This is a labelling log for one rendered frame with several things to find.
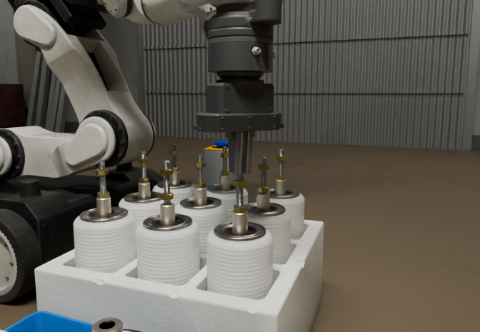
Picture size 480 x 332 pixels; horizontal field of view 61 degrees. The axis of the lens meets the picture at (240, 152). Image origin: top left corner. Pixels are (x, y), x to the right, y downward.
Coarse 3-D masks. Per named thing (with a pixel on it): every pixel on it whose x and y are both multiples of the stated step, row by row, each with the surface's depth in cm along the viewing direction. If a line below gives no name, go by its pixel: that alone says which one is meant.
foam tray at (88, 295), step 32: (320, 224) 84; (64, 256) 67; (320, 256) 83; (64, 288) 61; (96, 288) 59; (128, 288) 57; (160, 288) 56; (192, 288) 56; (288, 288) 56; (320, 288) 86; (96, 320) 60; (128, 320) 58; (160, 320) 56; (192, 320) 54; (224, 320) 52; (256, 320) 51; (288, 320) 56
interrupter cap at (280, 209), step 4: (248, 204) 72; (252, 204) 72; (256, 204) 72; (272, 204) 72; (276, 204) 72; (248, 208) 69; (252, 208) 70; (256, 208) 70; (272, 208) 70; (276, 208) 69; (280, 208) 69; (284, 208) 69; (248, 212) 67; (252, 212) 67; (256, 212) 67; (260, 212) 67; (264, 212) 67; (268, 212) 67; (272, 212) 67; (276, 212) 67; (280, 212) 67; (284, 212) 68
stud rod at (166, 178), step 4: (164, 160) 61; (168, 160) 61; (164, 164) 61; (168, 164) 61; (164, 168) 61; (168, 168) 61; (164, 176) 61; (168, 176) 61; (164, 180) 61; (168, 180) 61; (164, 184) 61; (168, 184) 61; (164, 188) 61; (168, 188) 61; (164, 192) 61; (168, 192) 61; (164, 200) 62; (168, 200) 61; (164, 204) 62; (168, 204) 62
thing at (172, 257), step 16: (192, 224) 62; (144, 240) 59; (160, 240) 58; (176, 240) 58; (192, 240) 60; (144, 256) 59; (160, 256) 58; (176, 256) 59; (192, 256) 60; (144, 272) 60; (160, 272) 59; (176, 272) 59; (192, 272) 61
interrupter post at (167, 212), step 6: (162, 204) 62; (162, 210) 61; (168, 210) 61; (174, 210) 62; (162, 216) 61; (168, 216) 61; (174, 216) 62; (162, 222) 61; (168, 222) 61; (174, 222) 62
